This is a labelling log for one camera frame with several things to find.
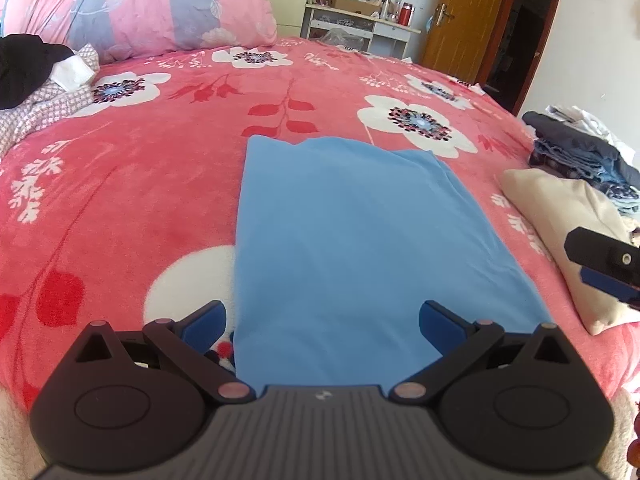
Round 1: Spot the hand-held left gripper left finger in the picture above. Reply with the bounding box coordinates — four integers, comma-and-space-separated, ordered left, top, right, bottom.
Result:
70, 300, 257, 406

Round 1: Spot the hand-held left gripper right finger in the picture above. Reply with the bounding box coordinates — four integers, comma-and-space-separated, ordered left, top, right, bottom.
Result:
389, 300, 572, 406

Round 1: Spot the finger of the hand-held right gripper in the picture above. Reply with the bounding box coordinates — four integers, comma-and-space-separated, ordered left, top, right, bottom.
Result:
564, 226, 640, 311

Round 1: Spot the blue printed T-shirt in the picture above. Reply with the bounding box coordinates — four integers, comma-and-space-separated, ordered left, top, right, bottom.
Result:
232, 135, 553, 391

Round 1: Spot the pile of dark clothes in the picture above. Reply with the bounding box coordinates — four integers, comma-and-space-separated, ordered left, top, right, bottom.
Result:
521, 105, 640, 218

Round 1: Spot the beige folded garment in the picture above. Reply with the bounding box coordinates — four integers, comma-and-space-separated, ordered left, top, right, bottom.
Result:
500, 167, 640, 337

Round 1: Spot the red floral blanket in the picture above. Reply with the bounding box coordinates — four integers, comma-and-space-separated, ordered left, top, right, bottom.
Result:
0, 35, 640, 411

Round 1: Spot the patterned checked garment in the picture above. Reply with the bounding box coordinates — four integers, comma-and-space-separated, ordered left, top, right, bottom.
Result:
0, 42, 101, 156

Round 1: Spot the white garment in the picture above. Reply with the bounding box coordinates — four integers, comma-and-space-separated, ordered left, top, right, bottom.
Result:
52, 55, 96, 93

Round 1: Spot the white desk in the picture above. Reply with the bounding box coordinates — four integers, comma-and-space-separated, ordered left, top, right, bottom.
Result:
301, 2, 422, 61

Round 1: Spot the wooden door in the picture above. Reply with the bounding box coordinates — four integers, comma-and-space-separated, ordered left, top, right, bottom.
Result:
420, 0, 516, 86

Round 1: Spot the clear plastic bag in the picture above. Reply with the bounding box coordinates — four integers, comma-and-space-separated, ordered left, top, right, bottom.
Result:
322, 27, 366, 52

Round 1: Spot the black garment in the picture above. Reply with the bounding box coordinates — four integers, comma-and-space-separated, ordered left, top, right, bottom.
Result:
0, 34, 76, 111

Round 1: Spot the pink floral pillow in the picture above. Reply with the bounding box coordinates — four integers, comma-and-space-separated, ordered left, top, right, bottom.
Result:
0, 0, 278, 66

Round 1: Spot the cardboard box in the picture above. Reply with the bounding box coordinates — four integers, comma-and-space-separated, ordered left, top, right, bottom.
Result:
327, 0, 383, 16

